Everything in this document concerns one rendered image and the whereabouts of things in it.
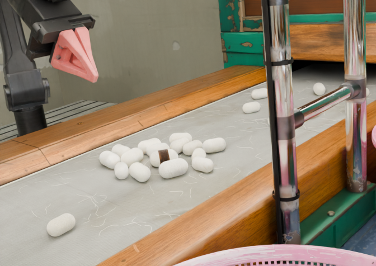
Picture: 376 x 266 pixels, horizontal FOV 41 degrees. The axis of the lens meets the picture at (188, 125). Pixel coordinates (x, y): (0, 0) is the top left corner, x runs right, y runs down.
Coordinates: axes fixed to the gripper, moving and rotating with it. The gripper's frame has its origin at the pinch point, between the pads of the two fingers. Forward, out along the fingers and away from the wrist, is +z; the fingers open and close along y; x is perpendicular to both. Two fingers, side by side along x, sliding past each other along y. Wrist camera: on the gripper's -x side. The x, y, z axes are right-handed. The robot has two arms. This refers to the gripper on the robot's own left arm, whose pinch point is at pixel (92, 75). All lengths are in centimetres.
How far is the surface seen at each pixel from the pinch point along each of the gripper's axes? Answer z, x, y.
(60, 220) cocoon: 19.6, -3.3, -18.7
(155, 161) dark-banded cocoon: 16.6, -0.3, -1.5
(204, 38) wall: -60, 71, 126
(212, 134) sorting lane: 15.4, 2.3, 13.2
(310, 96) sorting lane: 17.4, 0.6, 38.1
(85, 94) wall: -109, 155, 119
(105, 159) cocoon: 11.7, 3.5, -4.8
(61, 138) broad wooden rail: 2.1, 10.3, -4.0
